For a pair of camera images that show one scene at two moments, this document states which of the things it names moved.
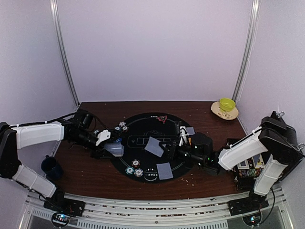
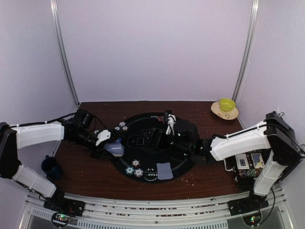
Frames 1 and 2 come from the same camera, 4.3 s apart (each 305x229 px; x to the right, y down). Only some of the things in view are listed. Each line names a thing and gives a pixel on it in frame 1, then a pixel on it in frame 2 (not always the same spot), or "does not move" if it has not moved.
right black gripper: x=171 y=153 -> x=154 y=133
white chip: x=138 y=172 does not move
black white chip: x=135 y=162 does not move
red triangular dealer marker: x=163 y=119 does not move
